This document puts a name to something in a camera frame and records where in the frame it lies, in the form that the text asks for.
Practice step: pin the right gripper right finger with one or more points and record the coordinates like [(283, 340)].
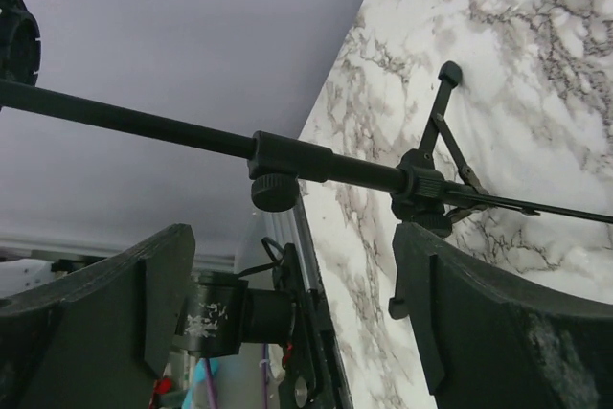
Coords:
[(490, 339)]

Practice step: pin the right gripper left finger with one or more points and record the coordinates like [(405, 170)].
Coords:
[(99, 337)]

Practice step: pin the black tripod mic stand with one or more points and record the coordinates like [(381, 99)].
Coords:
[(433, 186)]

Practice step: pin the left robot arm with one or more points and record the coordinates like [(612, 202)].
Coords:
[(221, 312)]

